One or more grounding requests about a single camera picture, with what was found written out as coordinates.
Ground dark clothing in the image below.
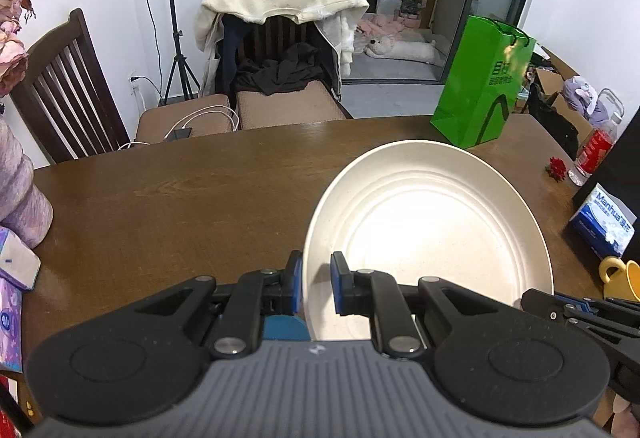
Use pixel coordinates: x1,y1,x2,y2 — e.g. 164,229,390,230
234,43,334,96

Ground black light stand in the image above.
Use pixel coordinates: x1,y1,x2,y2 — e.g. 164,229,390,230
157,0,201,107

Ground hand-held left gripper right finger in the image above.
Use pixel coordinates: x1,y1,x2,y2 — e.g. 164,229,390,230
330,252,509,360

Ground purple tissue pack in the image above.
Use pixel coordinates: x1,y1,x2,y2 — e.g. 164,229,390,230
0,278,25,374

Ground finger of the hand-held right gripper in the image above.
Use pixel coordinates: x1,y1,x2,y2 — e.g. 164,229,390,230
565,297,640,319
521,289,640,362

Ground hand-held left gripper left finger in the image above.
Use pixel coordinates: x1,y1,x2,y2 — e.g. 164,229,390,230
134,249,304,359

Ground cream round plate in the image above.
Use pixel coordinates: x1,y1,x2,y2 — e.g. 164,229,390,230
302,139,555,342

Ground yellow mug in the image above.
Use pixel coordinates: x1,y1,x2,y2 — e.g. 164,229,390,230
599,255,640,304

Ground white cable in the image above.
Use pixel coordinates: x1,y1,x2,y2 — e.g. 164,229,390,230
117,105,241,150

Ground dark wooden chair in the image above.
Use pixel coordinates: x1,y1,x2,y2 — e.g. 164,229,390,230
10,8,242,164
220,13,354,132

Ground white plush toy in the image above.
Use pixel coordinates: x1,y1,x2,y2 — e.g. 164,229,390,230
362,36,446,67

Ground dried pink roses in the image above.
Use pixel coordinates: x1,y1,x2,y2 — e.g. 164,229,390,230
0,0,86,100

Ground blue tissue pack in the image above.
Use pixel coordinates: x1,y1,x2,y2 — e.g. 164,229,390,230
569,183,636,259

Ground purple and white box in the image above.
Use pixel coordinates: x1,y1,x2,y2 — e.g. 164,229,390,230
0,225,42,292

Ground green paper bag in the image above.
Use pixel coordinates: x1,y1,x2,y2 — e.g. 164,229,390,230
431,15,537,149

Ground cardboard box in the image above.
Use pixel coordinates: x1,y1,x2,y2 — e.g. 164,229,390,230
534,67,597,135

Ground bottle with red label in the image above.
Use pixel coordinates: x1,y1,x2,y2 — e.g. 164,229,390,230
568,111,624,187

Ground blue ribbed bowl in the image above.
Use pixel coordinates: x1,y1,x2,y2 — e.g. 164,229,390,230
261,315,310,343

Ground small red flower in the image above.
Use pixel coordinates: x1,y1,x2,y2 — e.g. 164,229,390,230
545,157,569,182

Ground black power cable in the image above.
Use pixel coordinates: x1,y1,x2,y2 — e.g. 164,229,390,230
131,0,167,105

